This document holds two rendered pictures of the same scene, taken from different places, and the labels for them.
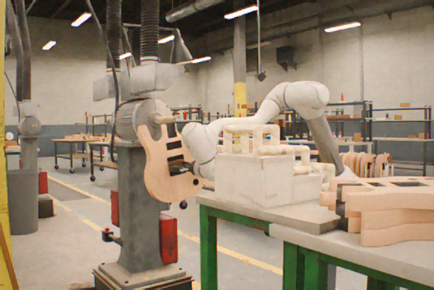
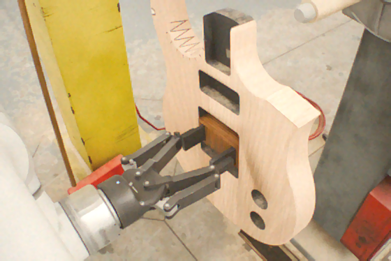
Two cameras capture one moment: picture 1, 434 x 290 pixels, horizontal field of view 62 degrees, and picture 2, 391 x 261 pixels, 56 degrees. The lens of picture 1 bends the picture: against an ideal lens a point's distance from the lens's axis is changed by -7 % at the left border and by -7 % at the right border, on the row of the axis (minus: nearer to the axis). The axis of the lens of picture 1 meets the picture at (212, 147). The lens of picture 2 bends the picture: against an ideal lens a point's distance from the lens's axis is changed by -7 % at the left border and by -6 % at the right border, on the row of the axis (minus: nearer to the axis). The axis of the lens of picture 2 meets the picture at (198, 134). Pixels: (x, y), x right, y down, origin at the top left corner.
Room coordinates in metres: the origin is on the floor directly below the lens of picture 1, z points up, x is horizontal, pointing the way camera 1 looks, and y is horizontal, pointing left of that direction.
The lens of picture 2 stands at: (1.92, -0.23, 1.50)
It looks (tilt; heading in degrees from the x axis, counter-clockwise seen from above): 49 degrees down; 89
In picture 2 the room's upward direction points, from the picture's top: straight up
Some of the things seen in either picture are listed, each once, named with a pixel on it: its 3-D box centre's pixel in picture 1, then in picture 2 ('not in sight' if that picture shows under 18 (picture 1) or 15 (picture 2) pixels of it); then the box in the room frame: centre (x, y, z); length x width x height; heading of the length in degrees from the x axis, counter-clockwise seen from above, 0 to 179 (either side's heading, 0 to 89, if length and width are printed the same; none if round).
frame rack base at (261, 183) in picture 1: (252, 178); not in sight; (1.40, -0.14, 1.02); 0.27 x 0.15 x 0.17; 36
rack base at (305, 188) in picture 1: (281, 184); not in sight; (1.49, -0.27, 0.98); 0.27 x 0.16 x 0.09; 36
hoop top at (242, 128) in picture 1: (242, 129); not in sight; (1.37, -0.10, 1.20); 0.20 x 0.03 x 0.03; 35
